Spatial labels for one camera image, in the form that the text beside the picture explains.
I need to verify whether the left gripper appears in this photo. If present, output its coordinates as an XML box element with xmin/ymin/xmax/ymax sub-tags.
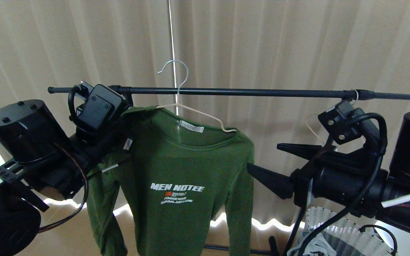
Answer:
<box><xmin>23</xmin><ymin>121</ymin><xmax>134</xmax><ymax>199</ymax></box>

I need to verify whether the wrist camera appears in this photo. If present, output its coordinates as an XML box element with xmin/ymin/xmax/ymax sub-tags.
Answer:
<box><xmin>73</xmin><ymin>84</ymin><xmax>131</xmax><ymax>137</ymax></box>
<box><xmin>318</xmin><ymin>100</ymin><xmax>382</xmax><ymax>157</ymax></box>

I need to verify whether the beige curtain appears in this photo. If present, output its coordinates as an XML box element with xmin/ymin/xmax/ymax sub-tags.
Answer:
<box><xmin>0</xmin><ymin>0</ymin><xmax>410</xmax><ymax>231</ymax></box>

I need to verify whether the white laundry basket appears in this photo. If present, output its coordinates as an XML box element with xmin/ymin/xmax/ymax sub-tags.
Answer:
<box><xmin>299</xmin><ymin>207</ymin><xmax>398</xmax><ymax>256</ymax></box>

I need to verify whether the pink clothes hanger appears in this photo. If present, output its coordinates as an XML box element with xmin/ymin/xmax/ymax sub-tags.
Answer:
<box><xmin>305</xmin><ymin>113</ymin><xmax>366</xmax><ymax>145</ymax></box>
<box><xmin>156</xmin><ymin>60</ymin><xmax>237</xmax><ymax>133</ymax></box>

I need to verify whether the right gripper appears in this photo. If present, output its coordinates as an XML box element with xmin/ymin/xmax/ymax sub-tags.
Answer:
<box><xmin>247</xmin><ymin>143</ymin><xmax>389</xmax><ymax>218</ymax></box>

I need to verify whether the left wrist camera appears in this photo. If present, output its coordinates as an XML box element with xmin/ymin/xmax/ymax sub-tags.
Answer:
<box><xmin>73</xmin><ymin>84</ymin><xmax>131</xmax><ymax>137</ymax></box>

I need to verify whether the green long-sleeved shirt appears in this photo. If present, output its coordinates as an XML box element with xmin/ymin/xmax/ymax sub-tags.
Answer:
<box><xmin>86</xmin><ymin>106</ymin><xmax>255</xmax><ymax>256</ymax></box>

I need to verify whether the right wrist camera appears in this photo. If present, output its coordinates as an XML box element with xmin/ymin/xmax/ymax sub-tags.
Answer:
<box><xmin>318</xmin><ymin>100</ymin><xmax>382</xmax><ymax>157</ymax></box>

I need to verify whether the black clothes rack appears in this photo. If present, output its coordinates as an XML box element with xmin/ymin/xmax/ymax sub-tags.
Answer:
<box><xmin>48</xmin><ymin>85</ymin><xmax>410</xmax><ymax>256</ymax></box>

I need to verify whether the pale grey garment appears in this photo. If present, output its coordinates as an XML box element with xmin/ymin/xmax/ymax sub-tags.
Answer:
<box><xmin>287</xmin><ymin>231</ymin><xmax>337</xmax><ymax>256</ymax></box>

